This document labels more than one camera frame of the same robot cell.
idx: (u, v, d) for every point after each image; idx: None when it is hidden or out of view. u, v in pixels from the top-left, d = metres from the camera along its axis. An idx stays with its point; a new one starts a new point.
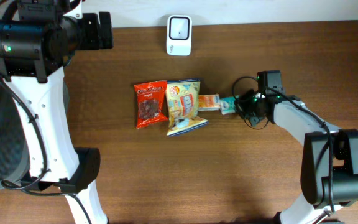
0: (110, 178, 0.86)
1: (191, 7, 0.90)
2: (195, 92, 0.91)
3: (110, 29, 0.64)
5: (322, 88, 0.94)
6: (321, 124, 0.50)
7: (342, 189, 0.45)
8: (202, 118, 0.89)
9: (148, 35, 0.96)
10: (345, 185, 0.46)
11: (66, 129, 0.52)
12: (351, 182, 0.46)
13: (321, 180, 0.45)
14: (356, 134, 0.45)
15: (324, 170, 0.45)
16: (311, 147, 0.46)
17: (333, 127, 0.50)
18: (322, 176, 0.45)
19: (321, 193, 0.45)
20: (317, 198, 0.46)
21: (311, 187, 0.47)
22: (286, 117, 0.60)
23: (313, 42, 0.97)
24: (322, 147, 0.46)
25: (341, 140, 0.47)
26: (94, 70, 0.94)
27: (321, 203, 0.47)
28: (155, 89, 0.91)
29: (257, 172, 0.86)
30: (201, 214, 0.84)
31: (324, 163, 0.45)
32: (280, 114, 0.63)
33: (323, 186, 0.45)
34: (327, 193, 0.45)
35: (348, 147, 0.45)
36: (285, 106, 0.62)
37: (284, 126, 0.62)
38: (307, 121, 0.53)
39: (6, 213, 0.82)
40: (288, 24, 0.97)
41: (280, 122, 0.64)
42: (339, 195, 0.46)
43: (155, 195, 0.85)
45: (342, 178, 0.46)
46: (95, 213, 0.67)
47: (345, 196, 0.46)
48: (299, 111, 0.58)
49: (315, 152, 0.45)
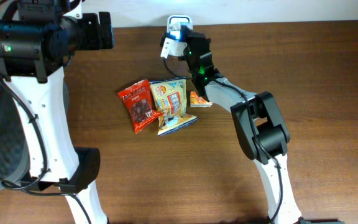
0: (109, 178, 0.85)
1: (191, 7, 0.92)
2: (181, 89, 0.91)
3: (110, 30, 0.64)
5: (323, 87, 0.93)
6: (240, 96, 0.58)
7: (268, 140, 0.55)
8: (191, 115, 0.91)
9: (148, 36, 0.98)
10: (271, 136, 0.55)
11: (66, 129, 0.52)
12: (275, 132, 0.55)
13: (252, 140, 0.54)
14: (267, 96, 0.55)
15: (249, 130, 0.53)
16: (235, 116, 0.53)
17: (250, 94, 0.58)
18: (252, 136, 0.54)
19: (255, 149, 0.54)
20: (253, 154, 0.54)
21: (247, 149, 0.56)
22: (216, 95, 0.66)
23: (312, 40, 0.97)
24: (242, 113, 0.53)
25: (259, 103, 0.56)
26: (94, 71, 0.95)
27: (260, 157, 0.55)
28: (140, 91, 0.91)
29: (258, 172, 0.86)
30: (202, 214, 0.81)
31: (248, 126, 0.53)
32: (211, 93, 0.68)
33: (254, 144, 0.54)
34: (259, 148, 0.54)
35: (264, 107, 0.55)
36: (212, 86, 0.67)
37: (217, 102, 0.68)
38: (230, 94, 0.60)
39: (6, 213, 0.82)
40: (286, 24, 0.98)
41: (213, 99, 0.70)
42: (268, 145, 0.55)
43: (155, 195, 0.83)
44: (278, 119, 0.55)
45: (266, 132, 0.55)
46: (95, 213, 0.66)
47: (273, 144, 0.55)
48: (224, 88, 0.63)
49: (238, 120, 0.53)
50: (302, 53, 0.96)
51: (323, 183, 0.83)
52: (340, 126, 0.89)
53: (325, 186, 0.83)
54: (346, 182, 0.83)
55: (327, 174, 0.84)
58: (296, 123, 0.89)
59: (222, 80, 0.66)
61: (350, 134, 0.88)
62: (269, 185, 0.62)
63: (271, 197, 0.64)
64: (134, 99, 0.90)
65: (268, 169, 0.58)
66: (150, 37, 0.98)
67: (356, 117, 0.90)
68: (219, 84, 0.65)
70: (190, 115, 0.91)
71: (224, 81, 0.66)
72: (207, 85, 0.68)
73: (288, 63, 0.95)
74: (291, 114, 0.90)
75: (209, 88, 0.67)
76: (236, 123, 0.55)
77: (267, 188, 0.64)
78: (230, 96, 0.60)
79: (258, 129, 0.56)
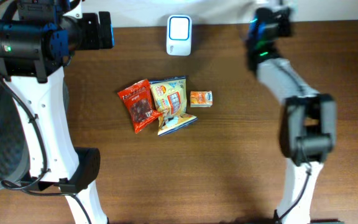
0: (110, 178, 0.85)
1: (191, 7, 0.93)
2: (181, 89, 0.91)
3: (110, 30, 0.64)
5: (324, 87, 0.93)
6: (298, 89, 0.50)
7: (312, 145, 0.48)
8: (191, 115, 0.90)
9: (148, 35, 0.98)
10: (316, 142, 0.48)
11: (67, 129, 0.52)
12: (321, 139, 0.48)
13: (294, 139, 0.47)
14: (328, 98, 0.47)
15: (296, 128, 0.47)
16: (288, 110, 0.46)
17: (311, 91, 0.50)
18: (296, 134, 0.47)
19: (294, 147, 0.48)
20: (291, 152, 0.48)
21: (285, 145, 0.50)
22: (268, 76, 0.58)
23: (312, 40, 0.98)
24: (297, 109, 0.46)
25: (316, 104, 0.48)
26: (94, 71, 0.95)
27: (295, 158, 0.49)
28: (140, 91, 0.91)
29: (258, 172, 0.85)
30: (202, 214, 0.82)
31: (297, 123, 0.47)
32: (265, 73, 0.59)
33: (296, 143, 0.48)
34: (300, 150, 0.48)
35: (321, 109, 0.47)
36: (271, 63, 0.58)
37: (270, 86, 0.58)
38: (286, 83, 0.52)
39: (7, 213, 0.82)
40: (288, 24, 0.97)
41: (265, 80, 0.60)
42: (309, 150, 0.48)
43: (155, 195, 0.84)
44: (330, 127, 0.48)
45: (312, 136, 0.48)
46: (95, 214, 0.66)
47: (315, 150, 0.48)
48: (280, 71, 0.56)
49: (289, 114, 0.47)
50: (302, 53, 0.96)
51: (322, 183, 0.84)
52: (340, 126, 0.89)
53: (324, 186, 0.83)
54: (345, 182, 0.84)
55: (327, 174, 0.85)
58: None
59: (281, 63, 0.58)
61: (350, 134, 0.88)
62: (291, 184, 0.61)
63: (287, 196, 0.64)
64: (134, 99, 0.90)
65: (299, 172, 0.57)
66: (150, 37, 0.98)
67: (356, 118, 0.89)
68: (277, 65, 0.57)
70: (190, 115, 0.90)
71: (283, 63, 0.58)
72: (263, 62, 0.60)
73: (288, 63, 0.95)
74: None
75: (266, 66, 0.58)
76: (284, 116, 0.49)
77: (288, 187, 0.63)
78: (284, 83, 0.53)
79: (306, 129, 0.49)
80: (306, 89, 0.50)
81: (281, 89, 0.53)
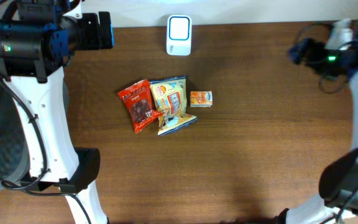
0: (110, 178, 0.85)
1: (191, 7, 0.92)
2: (181, 89, 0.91)
3: (110, 29, 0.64)
5: (323, 87, 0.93)
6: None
7: None
8: (191, 115, 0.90)
9: (148, 35, 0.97)
10: None
11: (67, 129, 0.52)
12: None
13: (342, 187, 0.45)
14: None
15: (352, 182, 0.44)
16: (353, 162, 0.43)
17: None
18: (348, 186, 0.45)
19: (340, 195, 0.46)
20: (335, 196, 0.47)
21: (329, 184, 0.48)
22: None
23: (316, 40, 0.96)
24: None
25: None
26: (94, 70, 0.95)
27: (333, 200, 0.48)
28: (140, 91, 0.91)
29: (258, 172, 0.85)
30: (201, 214, 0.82)
31: (357, 178, 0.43)
32: None
33: (342, 190, 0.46)
34: (342, 198, 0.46)
35: None
36: None
37: None
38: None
39: (7, 213, 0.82)
40: (288, 24, 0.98)
41: (356, 84, 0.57)
42: (354, 203, 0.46)
43: (156, 195, 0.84)
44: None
45: None
46: (95, 214, 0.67)
47: None
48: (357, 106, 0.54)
49: (352, 168, 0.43)
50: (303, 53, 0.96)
51: None
52: (340, 127, 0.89)
53: None
54: None
55: None
58: (296, 123, 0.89)
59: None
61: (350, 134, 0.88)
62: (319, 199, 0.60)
63: (304, 216, 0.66)
64: (134, 99, 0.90)
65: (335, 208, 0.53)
66: (150, 36, 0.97)
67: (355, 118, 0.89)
68: None
70: (190, 115, 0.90)
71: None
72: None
73: (287, 62, 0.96)
74: (291, 114, 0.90)
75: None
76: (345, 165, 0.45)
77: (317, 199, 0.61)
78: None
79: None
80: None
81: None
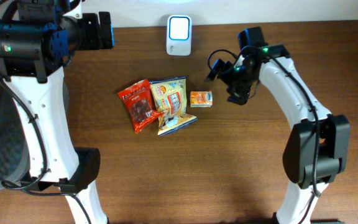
0: (110, 178, 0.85)
1: (191, 7, 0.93)
2: (181, 89, 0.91)
3: (110, 29, 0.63)
5: (323, 86, 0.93)
6: (310, 108, 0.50)
7: (321, 170, 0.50)
8: (191, 115, 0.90)
9: (148, 35, 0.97)
10: (325, 166, 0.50)
11: (66, 129, 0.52)
12: (330, 162, 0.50)
13: (304, 165, 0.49)
14: (342, 121, 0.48)
15: (307, 156, 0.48)
16: (298, 139, 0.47)
17: (322, 111, 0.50)
18: (306, 162, 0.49)
19: (304, 173, 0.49)
20: (301, 178, 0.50)
21: (293, 170, 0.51)
22: (273, 83, 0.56)
23: (314, 40, 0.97)
24: (309, 137, 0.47)
25: (326, 124, 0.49)
26: (94, 70, 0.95)
27: (303, 182, 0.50)
28: (140, 91, 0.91)
29: (258, 172, 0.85)
30: (202, 214, 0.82)
31: (309, 150, 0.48)
32: (265, 74, 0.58)
33: (304, 168, 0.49)
34: (308, 175, 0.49)
35: (334, 134, 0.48)
36: (304, 142, 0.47)
37: (269, 88, 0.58)
38: (298, 98, 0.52)
39: (7, 214, 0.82)
40: (287, 23, 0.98)
41: (263, 80, 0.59)
42: (319, 173, 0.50)
43: (155, 195, 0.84)
44: (343, 152, 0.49)
45: (324, 160, 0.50)
46: (95, 214, 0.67)
47: (326, 172, 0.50)
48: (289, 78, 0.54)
49: (301, 143, 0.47)
50: (303, 53, 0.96)
51: None
52: None
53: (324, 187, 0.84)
54: (345, 182, 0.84)
55: None
58: None
59: (288, 68, 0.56)
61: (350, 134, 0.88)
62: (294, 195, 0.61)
63: (291, 209, 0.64)
64: (134, 99, 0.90)
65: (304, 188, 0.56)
66: (150, 36, 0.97)
67: (355, 118, 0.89)
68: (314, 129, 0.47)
70: (190, 115, 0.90)
71: (289, 68, 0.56)
72: (267, 65, 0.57)
73: None
74: None
75: (271, 71, 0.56)
76: (294, 144, 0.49)
77: (291, 195, 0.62)
78: (293, 94, 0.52)
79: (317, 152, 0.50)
80: (316, 109, 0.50)
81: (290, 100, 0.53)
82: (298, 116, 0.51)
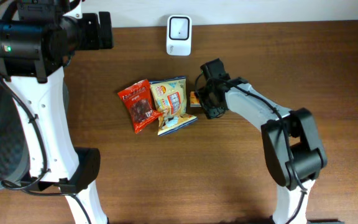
0: (110, 178, 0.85)
1: (191, 7, 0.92)
2: (181, 89, 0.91)
3: (110, 30, 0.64)
5: (322, 87, 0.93)
6: (271, 111, 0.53)
7: (303, 167, 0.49)
8: (191, 115, 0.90)
9: (148, 35, 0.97)
10: (306, 162, 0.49)
11: (66, 129, 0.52)
12: (311, 157, 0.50)
13: (285, 165, 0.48)
14: (306, 114, 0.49)
15: (284, 155, 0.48)
16: (268, 139, 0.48)
17: (283, 109, 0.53)
18: (285, 161, 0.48)
19: (288, 175, 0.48)
20: (286, 180, 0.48)
21: (278, 174, 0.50)
22: (239, 105, 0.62)
23: (314, 40, 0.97)
24: (278, 135, 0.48)
25: (293, 121, 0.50)
26: (94, 70, 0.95)
27: (291, 183, 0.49)
28: (140, 91, 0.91)
29: (257, 172, 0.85)
30: (201, 214, 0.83)
31: (283, 148, 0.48)
32: (232, 100, 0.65)
33: (287, 168, 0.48)
34: (293, 175, 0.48)
35: (301, 127, 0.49)
36: (275, 140, 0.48)
37: (240, 111, 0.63)
38: (258, 107, 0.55)
39: (7, 213, 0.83)
40: (288, 24, 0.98)
41: (234, 107, 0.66)
42: (302, 172, 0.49)
43: (155, 195, 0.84)
44: (317, 143, 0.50)
45: (302, 156, 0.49)
46: (95, 213, 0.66)
47: (309, 169, 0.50)
48: (248, 96, 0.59)
49: (273, 143, 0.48)
50: (303, 53, 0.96)
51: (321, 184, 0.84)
52: (340, 127, 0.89)
53: (322, 187, 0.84)
54: (345, 182, 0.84)
55: (327, 174, 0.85)
58: None
59: (247, 88, 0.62)
61: (350, 134, 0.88)
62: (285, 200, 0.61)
63: (284, 211, 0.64)
64: (134, 99, 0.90)
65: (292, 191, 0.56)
66: (150, 36, 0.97)
67: (355, 118, 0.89)
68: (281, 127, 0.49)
70: (190, 115, 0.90)
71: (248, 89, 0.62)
72: (229, 93, 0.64)
73: (288, 62, 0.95)
74: None
75: (234, 95, 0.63)
76: (268, 145, 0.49)
77: (283, 201, 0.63)
78: (253, 109, 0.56)
79: (294, 151, 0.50)
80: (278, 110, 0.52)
81: (254, 114, 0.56)
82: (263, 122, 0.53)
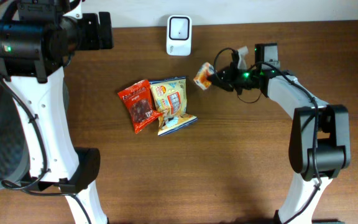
0: (110, 178, 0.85)
1: (191, 7, 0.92)
2: (181, 89, 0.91)
3: (110, 30, 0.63)
5: (322, 88, 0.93)
6: (310, 100, 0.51)
7: (325, 160, 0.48)
8: (191, 115, 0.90)
9: (148, 35, 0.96)
10: (329, 156, 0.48)
11: (66, 129, 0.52)
12: (334, 154, 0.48)
13: (307, 151, 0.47)
14: (342, 109, 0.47)
15: (309, 142, 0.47)
16: (299, 121, 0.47)
17: (324, 103, 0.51)
18: (307, 147, 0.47)
19: (306, 162, 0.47)
20: (302, 167, 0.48)
21: (296, 160, 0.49)
22: (278, 92, 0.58)
23: (314, 40, 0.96)
24: (308, 120, 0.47)
25: (328, 115, 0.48)
26: (94, 70, 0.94)
27: (306, 172, 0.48)
28: (140, 91, 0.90)
29: (258, 172, 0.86)
30: (201, 214, 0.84)
31: (309, 135, 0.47)
32: (271, 88, 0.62)
33: (307, 155, 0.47)
34: (312, 163, 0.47)
35: (333, 121, 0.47)
36: (304, 124, 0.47)
37: (277, 101, 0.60)
38: (300, 96, 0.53)
39: (7, 213, 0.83)
40: (289, 23, 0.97)
41: (273, 95, 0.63)
42: (322, 165, 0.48)
43: (156, 195, 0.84)
44: (344, 140, 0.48)
45: (327, 149, 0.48)
46: (96, 214, 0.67)
47: (329, 165, 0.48)
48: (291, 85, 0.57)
49: (301, 126, 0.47)
50: (303, 53, 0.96)
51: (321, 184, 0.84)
52: None
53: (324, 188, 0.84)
54: (345, 183, 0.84)
55: None
58: None
59: (292, 79, 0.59)
61: (350, 134, 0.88)
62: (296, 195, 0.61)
63: (291, 205, 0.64)
64: (134, 99, 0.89)
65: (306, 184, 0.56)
66: (150, 36, 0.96)
67: (355, 119, 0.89)
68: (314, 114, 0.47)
70: (190, 115, 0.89)
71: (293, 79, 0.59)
72: (271, 78, 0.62)
73: (287, 63, 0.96)
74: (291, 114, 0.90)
75: (276, 81, 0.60)
76: (296, 127, 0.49)
77: (293, 195, 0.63)
78: (293, 95, 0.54)
79: (319, 142, 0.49)
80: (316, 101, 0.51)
81: (291, 100, 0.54)
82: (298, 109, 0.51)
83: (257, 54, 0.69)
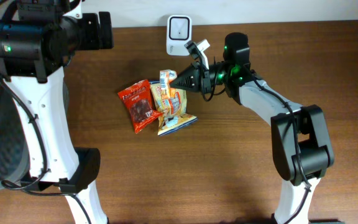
0: (110, 179, 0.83)
1: (191, 7, 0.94)
2: (181, 89, 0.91)
3: (110, 29, 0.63)
5: (324, 86, 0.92)
6: (283, 105, 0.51)
7: (310, 163, 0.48)
8: (191, 115, 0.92)
9: (148, 35, 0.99)
10: (313, 158, 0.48)
11: (66, 129, 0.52)
12: (317, 154, 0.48)
13: (291, 158, 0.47)
14: (316, 110, 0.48)
15: (291, 149, 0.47)
16: (277, 130, 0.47)
17: (295, 105, 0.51)
18: (291, 155, 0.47)
19: (293, 169, 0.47)
20: (291, 174, 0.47)
21: (283, 168, 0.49)
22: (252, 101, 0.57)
23: (312, 38, 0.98)
24: (286, 128, 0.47)
25: (304, 117, 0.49)
26: (94, 70, 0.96)
27: (295, 178, 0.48)
28: (140, 91, 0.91)
29: (258, 172, 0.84)
30: (202, 214, 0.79)
31: (291, 142, 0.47)
32: (245, 95, 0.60)
33: (293, 162, 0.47)
34: (298, 169, 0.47)
35: (311, 123, 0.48)
36: (284, 132, 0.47)
37: (251, 107, 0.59)
38: (271, 102, 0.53)
39: (7, 213, 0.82)
40: (286, 24, 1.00)
41: (246, 102, 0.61)
42: (309, 168, 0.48)
43: (155, 195, 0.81)
44: (325, 139, 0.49)
45: (309, 152, 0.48)
46: (95, 213, 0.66)
47: (315, 167, 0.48)
48: (262, 91, 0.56)
49: (281, 135, 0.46)
50: (302, 53, 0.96)
51: (323, 183, 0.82)
52: (343, 127, 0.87)
53: (329, 188, 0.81)
54: (348, 182, 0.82)
55: (328, 174, 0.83)
58: None
59: (261, 84, 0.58)
61: (352, 134, 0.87)
62: (290, 196, 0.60)
63: (286, 208, 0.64)
64: (134, 99, 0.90)
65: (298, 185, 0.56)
66: (150, 37, 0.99)
67: (357, 117, 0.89)
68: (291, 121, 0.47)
70: (190, 115, 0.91)
71: (263, 84, 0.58)
72: (243, 86, 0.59)
73: (288, 61, 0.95)
74: None
75: (247, 89, 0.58)
76: (275, 137, 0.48)
77: (286, 196, 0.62)
78: (266, 102, 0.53)
79: (300, 146, 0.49)
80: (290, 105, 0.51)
81: (266, 108, 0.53)
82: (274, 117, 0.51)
83: (228, 53, 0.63)
